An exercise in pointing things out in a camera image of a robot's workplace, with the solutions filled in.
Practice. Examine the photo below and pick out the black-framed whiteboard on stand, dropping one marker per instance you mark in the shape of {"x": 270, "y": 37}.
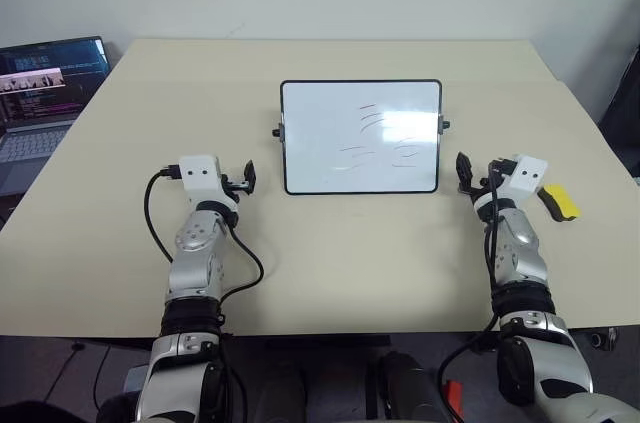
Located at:
{"x": 330, "y": 143}

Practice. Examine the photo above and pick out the red object on floor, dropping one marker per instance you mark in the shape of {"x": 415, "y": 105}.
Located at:
{"x": 454, "y": 395}

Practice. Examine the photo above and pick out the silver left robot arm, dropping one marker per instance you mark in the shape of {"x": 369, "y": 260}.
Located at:
{"x": 192, "y": 263}

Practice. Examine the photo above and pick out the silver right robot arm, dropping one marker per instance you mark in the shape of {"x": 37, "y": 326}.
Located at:
{"x": 520, "y": 263}

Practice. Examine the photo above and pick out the grey box on floor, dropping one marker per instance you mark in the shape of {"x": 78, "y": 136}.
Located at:
{"x": 134, "y": 380}

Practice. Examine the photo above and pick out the dark rounded shape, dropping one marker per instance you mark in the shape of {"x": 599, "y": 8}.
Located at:
{"x": 410, "y": 388}

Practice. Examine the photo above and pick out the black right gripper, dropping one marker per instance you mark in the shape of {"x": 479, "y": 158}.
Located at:
{"x": 479, "y": 188}

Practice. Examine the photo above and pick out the yellow and black eraser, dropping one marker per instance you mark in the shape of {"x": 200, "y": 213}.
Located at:
{"x": 562, "y": 200}

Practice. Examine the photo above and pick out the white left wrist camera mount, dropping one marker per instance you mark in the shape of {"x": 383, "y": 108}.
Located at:
{"x": 200, "y": 178}

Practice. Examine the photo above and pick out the black chair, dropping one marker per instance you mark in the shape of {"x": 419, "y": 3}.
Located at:
{"x": 622, "y": 108}

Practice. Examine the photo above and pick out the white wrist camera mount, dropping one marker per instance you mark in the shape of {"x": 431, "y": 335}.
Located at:
{"x": 527, "y": 178}
{"x": 200, "y": 178}

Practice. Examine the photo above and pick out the metal fitting under table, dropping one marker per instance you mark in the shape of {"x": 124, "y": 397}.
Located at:
{"x": 602, "y": 339}

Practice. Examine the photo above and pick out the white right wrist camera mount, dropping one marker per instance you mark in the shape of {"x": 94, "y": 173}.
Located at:
{"x": 527, "y": 178}

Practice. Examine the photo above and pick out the open grey laptop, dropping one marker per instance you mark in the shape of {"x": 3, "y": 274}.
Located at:
{"x": 45, "y": 78}

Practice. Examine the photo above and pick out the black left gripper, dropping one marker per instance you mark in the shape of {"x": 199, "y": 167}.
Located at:
{"x": 231, "y": 187}

